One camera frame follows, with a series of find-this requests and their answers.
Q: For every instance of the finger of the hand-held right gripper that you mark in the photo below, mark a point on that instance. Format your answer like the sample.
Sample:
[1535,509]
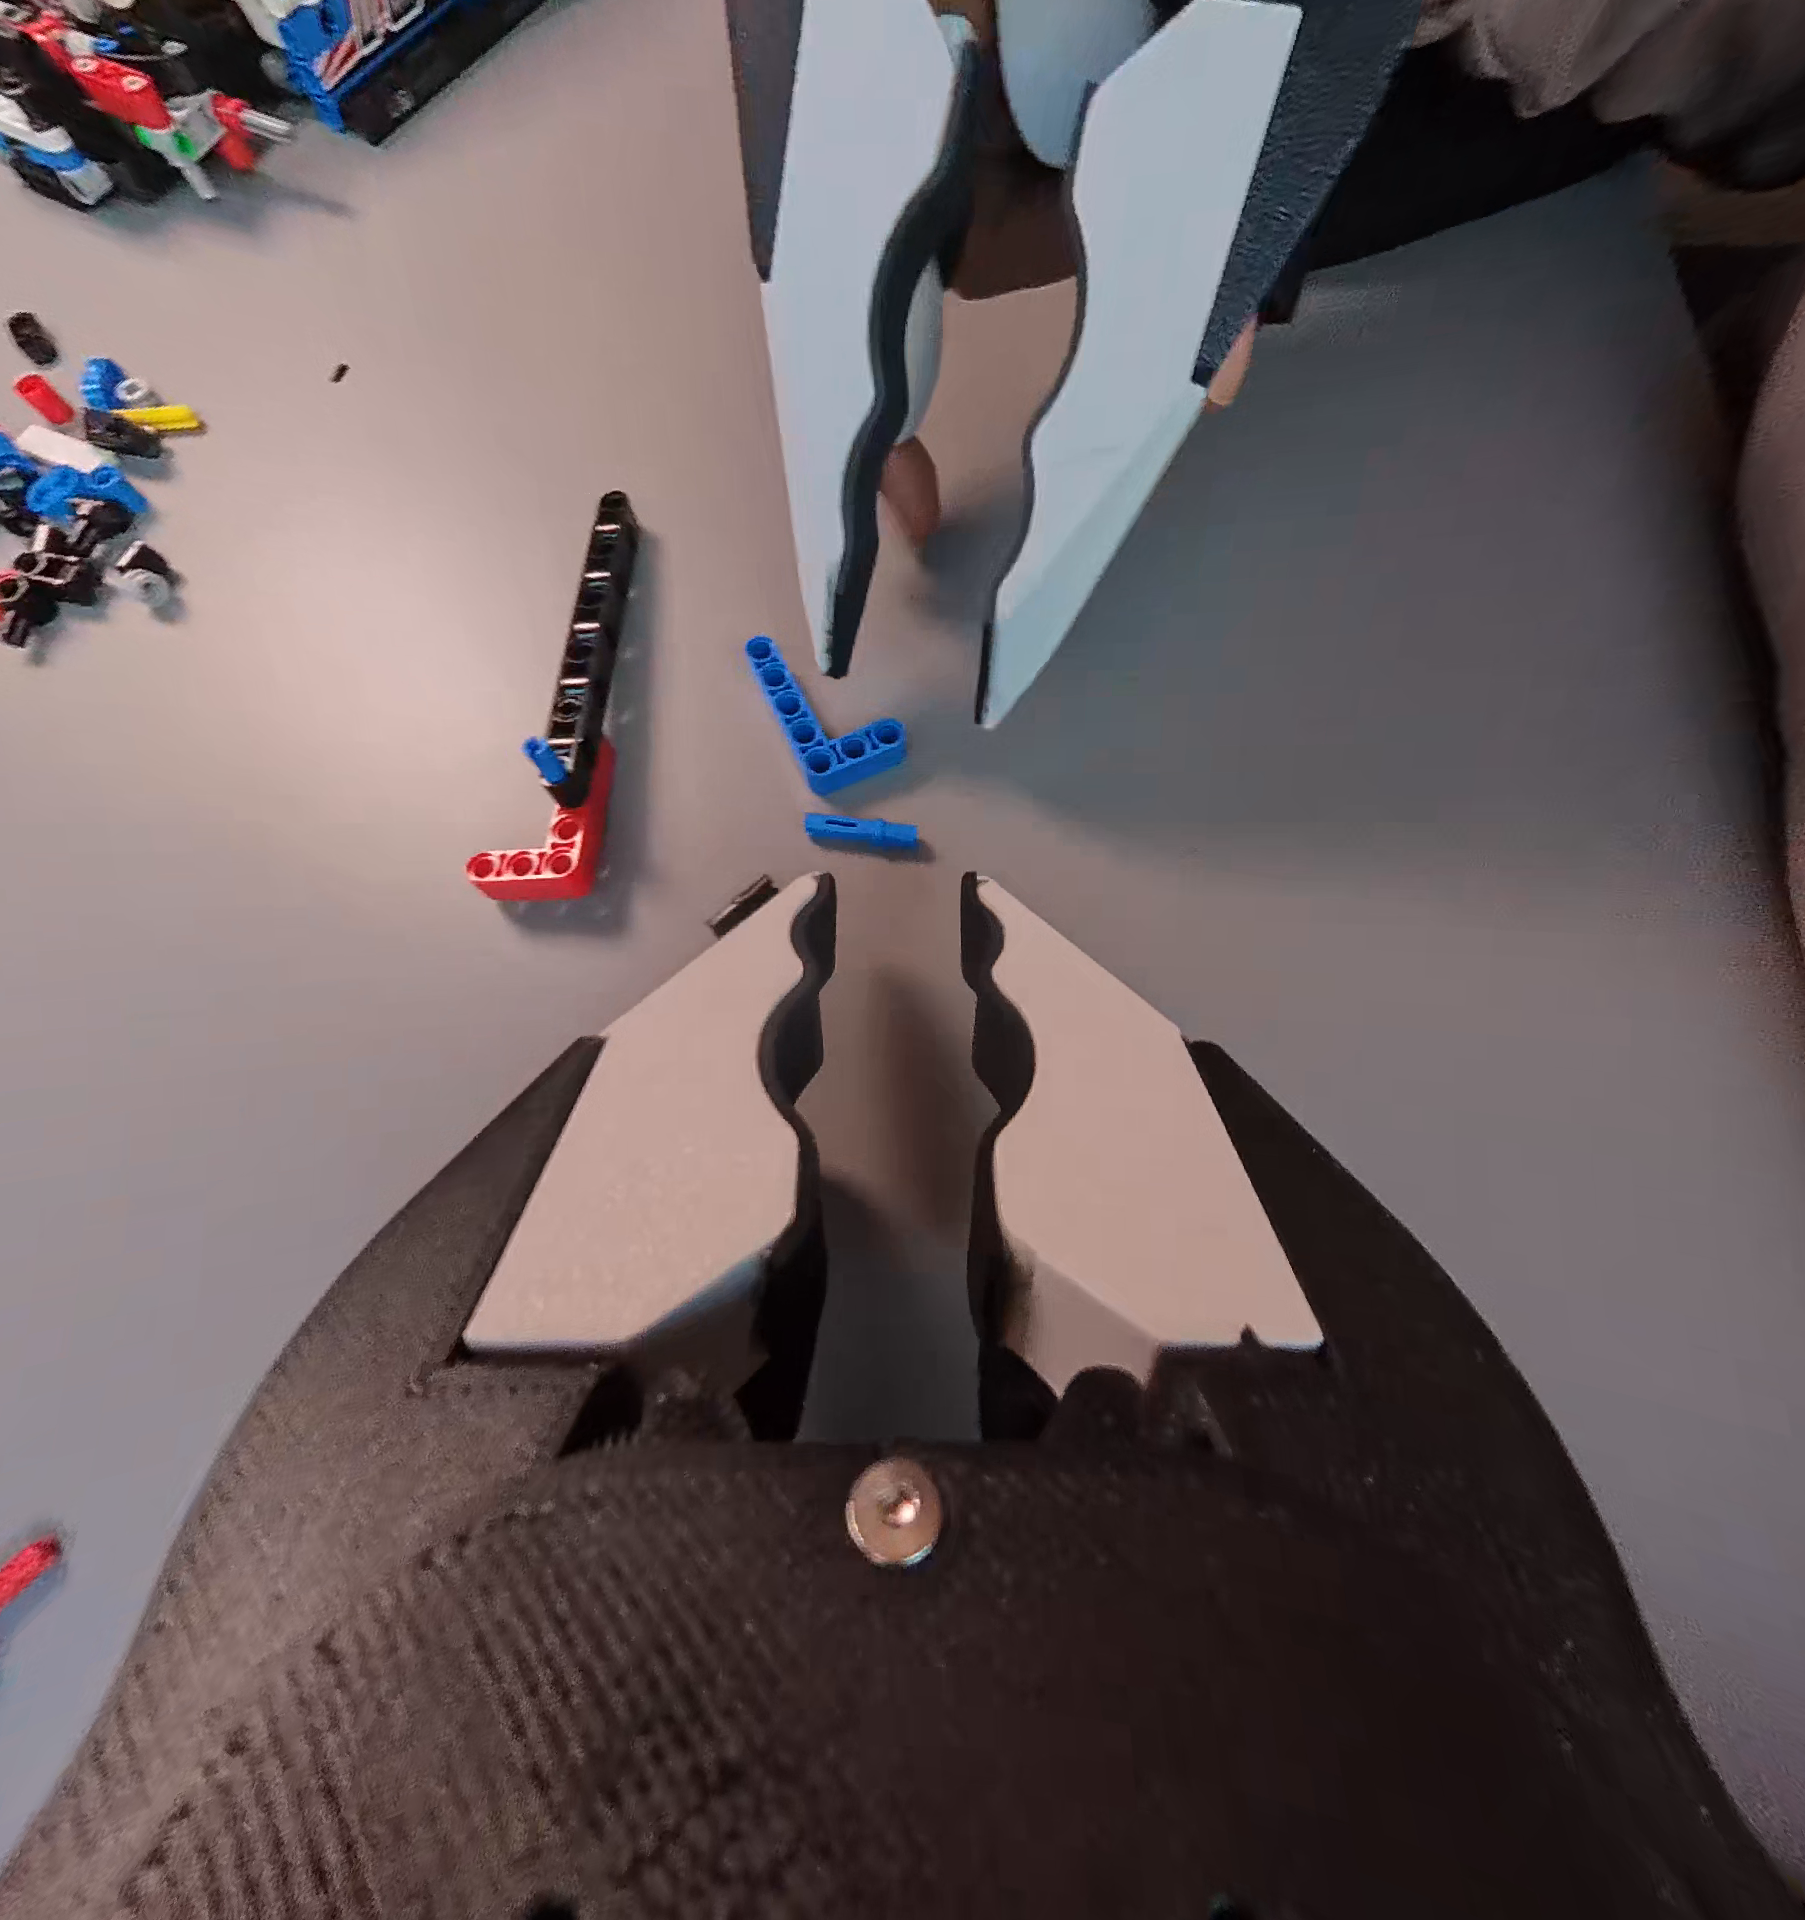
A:
[1142,299]
[829,224]

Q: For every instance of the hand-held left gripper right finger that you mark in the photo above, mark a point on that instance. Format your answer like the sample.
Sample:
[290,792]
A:
[1142,1200]

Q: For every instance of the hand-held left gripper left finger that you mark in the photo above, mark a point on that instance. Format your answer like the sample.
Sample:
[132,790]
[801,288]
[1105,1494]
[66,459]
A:
[647,1200]

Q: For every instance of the black lego pin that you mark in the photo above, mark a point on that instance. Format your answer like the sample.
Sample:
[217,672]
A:
[742,905]

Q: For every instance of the blue lego pin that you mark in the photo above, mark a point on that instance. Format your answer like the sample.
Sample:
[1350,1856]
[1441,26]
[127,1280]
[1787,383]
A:
[859,833]

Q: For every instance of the blue angled lego beam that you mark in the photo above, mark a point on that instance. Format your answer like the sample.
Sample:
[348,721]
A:
[812,734]

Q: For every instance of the black and red lego assembly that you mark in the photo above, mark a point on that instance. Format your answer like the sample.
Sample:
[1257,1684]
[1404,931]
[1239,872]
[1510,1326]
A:
[588,660]

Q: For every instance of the person's right forearm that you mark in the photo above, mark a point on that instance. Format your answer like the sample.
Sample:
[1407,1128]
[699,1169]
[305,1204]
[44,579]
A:
[1638,74]

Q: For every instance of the blue white lego race car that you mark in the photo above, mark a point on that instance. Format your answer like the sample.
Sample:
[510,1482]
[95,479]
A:
[108,104]

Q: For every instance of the black lego connector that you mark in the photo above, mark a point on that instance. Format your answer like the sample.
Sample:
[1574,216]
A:
[32,338]

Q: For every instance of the pile of mixed lego pieces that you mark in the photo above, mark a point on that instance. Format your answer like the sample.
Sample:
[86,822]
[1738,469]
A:
[46,509]

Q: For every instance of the person's right hand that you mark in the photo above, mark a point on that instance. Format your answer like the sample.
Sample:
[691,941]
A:
[1015,240]

